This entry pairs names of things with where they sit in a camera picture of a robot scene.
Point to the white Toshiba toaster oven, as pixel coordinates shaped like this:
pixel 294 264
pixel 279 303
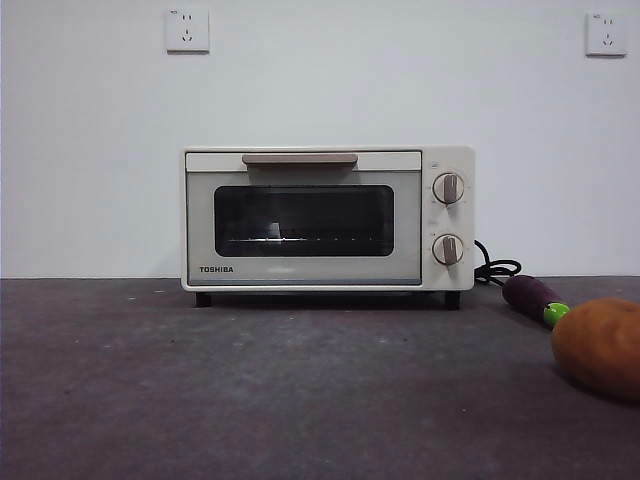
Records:
pixel 450 220

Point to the brown potato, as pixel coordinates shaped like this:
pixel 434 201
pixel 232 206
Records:
pixel 600 345

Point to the beige oven knob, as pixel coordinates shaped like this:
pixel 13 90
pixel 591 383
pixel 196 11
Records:
pixel 449 188
pixel 448 250

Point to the purple toy eggplant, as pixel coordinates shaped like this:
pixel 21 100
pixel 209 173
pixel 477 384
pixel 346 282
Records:
pixel 525 295

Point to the white wall socket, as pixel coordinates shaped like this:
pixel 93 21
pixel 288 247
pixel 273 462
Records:
pixel 187 31
pixel 606 34

